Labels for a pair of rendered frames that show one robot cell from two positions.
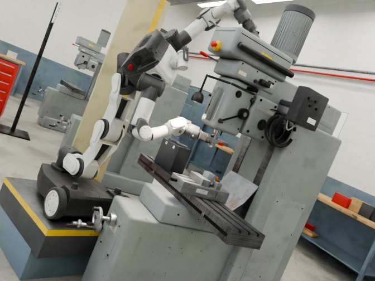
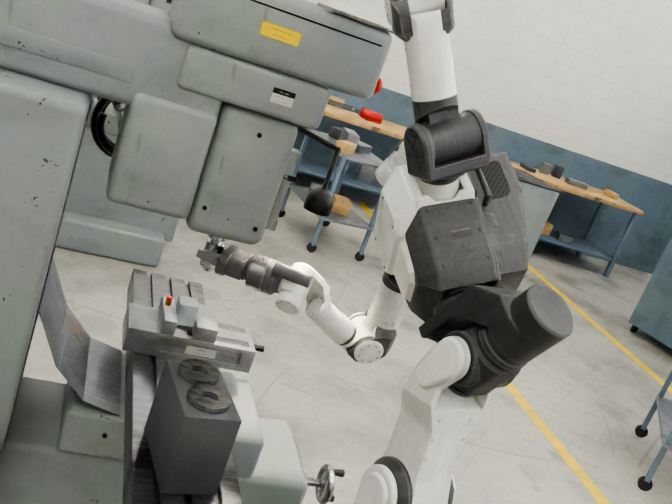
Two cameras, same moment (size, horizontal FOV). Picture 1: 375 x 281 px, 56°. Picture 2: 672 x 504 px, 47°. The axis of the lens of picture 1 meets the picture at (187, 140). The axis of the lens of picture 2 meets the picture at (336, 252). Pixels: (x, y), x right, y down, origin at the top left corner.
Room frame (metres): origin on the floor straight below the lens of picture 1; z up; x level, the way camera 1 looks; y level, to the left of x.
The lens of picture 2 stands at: (3.95, 0.51, 1.92)
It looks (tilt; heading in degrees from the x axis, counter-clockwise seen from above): 17 degrees down; 192
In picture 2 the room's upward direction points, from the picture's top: 20 degrees clockwise
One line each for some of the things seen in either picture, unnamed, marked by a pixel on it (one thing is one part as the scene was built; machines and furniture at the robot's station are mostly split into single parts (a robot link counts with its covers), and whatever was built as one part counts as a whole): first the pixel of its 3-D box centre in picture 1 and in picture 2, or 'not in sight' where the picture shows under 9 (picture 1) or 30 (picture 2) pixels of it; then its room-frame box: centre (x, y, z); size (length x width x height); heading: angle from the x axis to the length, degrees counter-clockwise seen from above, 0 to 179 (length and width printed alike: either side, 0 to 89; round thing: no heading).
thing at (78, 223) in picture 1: (85, 224); not in sight; (2.04, 0.38, 0.49); 0.22 x 0.06 x 0.06; 122
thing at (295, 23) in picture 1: (291, 34); not in sight; (2.34, -0.36, 2.05); 0.20 x 0.20 x 0.32
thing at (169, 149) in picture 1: (173, 154); (191, 422); (2.56, 0.06, 1.01); 0.22 x 0.12 x 0.20; 40
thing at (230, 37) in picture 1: (250, 54); (277, 28); (2.21, -0.16, 1.81); 0.47 x 0.26 x 0.16; 122
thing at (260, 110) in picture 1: (249, 115); (160, 145); (2.31, -0.31, 1.47); 0.24 x 0.19 x 0.26; 32
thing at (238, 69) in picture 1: (245, 76); (248, 79); (2.22, -0.18, 1.68); 0.34 x 0.24 x 0.10; 122
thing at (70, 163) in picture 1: (81, 166); not in sight; (2.52, 0.64, 0.68); 0.21 x 0.20 x 0.13; 48
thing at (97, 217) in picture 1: (103, 218); (314, 482); (1.94, 0.28, 0.61); 0.16 x 0.12 x 0.12; 122
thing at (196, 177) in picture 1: (199, 179); (203, 322); (2.09, -0.15, 1.00); 0.15 x 0.06 x 0.04; 33
